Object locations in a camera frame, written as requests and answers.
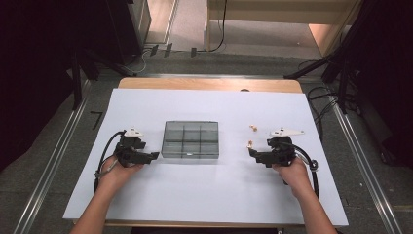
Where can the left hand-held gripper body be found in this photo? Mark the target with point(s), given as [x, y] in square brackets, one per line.
[128, 154]

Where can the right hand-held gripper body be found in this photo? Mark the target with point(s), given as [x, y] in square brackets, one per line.
[281, 152]

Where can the clear grey compartment box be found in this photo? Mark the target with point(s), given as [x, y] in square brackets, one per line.
[190, 139]

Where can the person's left hand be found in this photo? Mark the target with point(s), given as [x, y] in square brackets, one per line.
[112, 174]

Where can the person's right hand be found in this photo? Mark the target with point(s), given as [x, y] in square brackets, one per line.
[293, 177]

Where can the white table sheet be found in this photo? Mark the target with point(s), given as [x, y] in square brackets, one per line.
[211, 195]

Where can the black tripod stand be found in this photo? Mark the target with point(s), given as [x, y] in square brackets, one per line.
[311, 66]

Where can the black tape strip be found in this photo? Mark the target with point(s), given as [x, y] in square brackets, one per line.
[193, 52]
[168, 50]
[154, 50]

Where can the dark curtain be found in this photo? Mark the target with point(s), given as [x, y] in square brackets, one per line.
[386, 81]
[35, 65]

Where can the light wooden bench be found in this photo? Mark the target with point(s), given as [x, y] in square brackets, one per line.
[276, 9]

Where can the metal floor rail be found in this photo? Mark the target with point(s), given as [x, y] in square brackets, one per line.
[367, 169]
[48, 169]

